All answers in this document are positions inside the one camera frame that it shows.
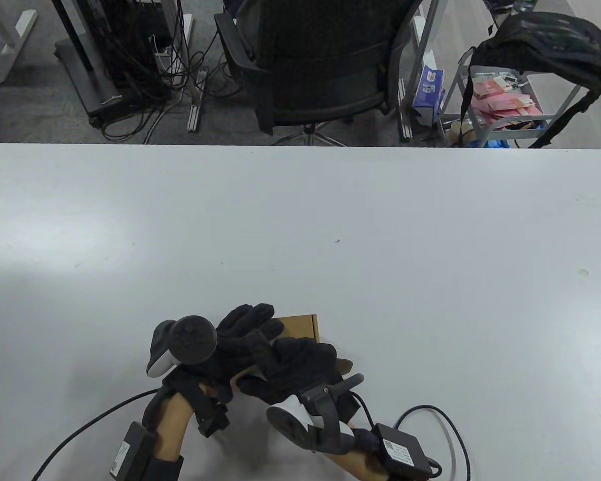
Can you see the person's right hand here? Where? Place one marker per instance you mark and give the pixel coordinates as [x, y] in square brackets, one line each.
[300, 366]

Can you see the person's left hand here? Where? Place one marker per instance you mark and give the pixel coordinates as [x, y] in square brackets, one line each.
[245, 325]

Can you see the small brown cardboard mailer box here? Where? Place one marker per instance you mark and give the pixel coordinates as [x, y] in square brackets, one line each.
[300, 328]

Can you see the person's left forearm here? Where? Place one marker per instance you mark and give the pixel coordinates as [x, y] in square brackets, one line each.
[173, 426]

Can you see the black wrist sensor box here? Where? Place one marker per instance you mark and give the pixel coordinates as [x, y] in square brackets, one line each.
[400, 448]
[132, 451]

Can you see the dark grey white hand controller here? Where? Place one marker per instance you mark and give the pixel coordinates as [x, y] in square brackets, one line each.
[305, 426]
[190, 338]

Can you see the black mesh office chair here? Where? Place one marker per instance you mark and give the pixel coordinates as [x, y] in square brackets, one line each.
[320, 60]

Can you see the blue plastic bag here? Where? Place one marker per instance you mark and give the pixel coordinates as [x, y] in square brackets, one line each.
[493, 144]

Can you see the grey metal stand base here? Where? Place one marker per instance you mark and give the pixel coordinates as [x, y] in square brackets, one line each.
[87, 75]

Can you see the white power strip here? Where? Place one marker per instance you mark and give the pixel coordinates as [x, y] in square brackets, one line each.
[186, 35]

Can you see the blue and white carton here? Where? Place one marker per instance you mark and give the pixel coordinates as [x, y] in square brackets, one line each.
[428, 90]

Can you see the black computer tower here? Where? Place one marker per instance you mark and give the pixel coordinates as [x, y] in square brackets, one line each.
[130, 35]

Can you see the grey metal cart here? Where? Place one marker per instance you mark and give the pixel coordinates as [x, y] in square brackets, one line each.
[506, 123]

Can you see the stack of pink packets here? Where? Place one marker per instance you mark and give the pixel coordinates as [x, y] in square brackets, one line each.
[506, 102]

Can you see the white desk leg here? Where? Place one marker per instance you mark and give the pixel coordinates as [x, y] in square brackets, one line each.
[420, 35]
[12, 45]

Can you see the black backpack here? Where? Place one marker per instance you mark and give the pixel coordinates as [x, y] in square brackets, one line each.
[551, 45]

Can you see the aluminium rail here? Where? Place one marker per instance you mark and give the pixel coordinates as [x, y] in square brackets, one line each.
[197, 105]
[404, 112]

